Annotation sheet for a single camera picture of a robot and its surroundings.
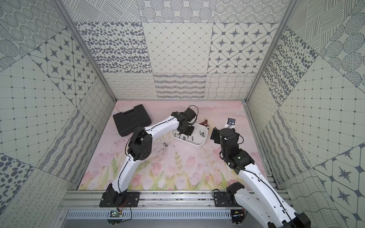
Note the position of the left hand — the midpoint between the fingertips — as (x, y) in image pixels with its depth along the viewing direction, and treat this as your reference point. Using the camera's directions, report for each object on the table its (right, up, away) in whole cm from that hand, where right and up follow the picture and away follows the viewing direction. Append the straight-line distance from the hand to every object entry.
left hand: (190, 130), depth 97 cm
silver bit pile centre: (-17, -10, -3) cm, 20 cm away
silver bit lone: (+9, -3, +3) cm, 10 cm away
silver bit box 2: (+1, -6, +1) cm, 6 cm away
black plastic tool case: (-47, +5, +5) cm, 47 cm away
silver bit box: (-9, -3, +2) cm, 10 cm away
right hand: (+18, +2, -20) cm, 27 cm away
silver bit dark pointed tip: (-5, -6, -1) cm, 8 cm away
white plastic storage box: (+6, -4, +2) cm, 8 cm away
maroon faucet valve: (+11, +4, +7) cm, 13 cm away
